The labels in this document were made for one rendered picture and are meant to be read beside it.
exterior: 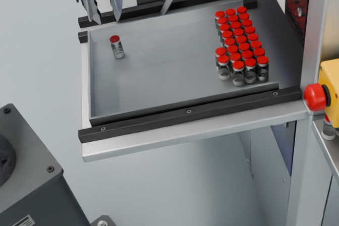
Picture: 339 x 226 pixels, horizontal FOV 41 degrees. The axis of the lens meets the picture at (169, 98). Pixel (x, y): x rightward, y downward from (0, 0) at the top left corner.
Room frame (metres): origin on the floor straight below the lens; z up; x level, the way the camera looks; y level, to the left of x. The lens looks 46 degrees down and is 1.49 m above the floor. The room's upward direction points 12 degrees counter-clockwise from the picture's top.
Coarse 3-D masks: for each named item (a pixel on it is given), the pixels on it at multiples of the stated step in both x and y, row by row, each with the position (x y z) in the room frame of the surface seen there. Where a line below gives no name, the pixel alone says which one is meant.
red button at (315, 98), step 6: (312, 84) 0.43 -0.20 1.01; (318, 84) 0.43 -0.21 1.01; (306, 90) 0.43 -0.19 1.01; (312, 90) 0.42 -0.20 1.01; (318, 90) 0.41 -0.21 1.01; (306, 96) 0.42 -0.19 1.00; (312, 96) 0.41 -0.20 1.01; (318, 96) 0.41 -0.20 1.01; (324, 96) 0.41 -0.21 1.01; (306, 102) 0.42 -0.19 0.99; (312, 102) 0.41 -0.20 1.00; (318, 102) 0.40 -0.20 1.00; (324, 102) 0.40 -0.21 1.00; (312, 108) 0.40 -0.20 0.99; (318, 108) 0.40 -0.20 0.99; (324, 108) 0.40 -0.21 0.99
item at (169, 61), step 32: (96, 32) 0.80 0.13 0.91; (128, 32) 0.80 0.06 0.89; (160, 32) 0.78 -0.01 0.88; (192, 32) 0.76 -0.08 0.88; (96, 64) 0.72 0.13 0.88; (128, 64) 0.70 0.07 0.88; (160, 64) 0.68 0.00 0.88; (192, 64) 0.66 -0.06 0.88; (96, 96) 0.63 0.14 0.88; (128, 96) 0.61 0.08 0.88; (160, 96) 0.59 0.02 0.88; (192, 96) 0.58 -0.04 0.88; (224, 96) 0.54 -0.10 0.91
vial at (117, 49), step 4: (112, 44) 0.73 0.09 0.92; (116, 44) 0.73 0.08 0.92; (120, 44) 0.73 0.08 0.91; (112, 48) 0.73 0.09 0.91; (116, 48) 0.73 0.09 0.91; (120, 48) 0.73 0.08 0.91; (116, 52) 0.73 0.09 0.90; (120, 52) 0.73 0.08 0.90; (116, 56) 0.73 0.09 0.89; (120, 56) 0.73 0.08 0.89
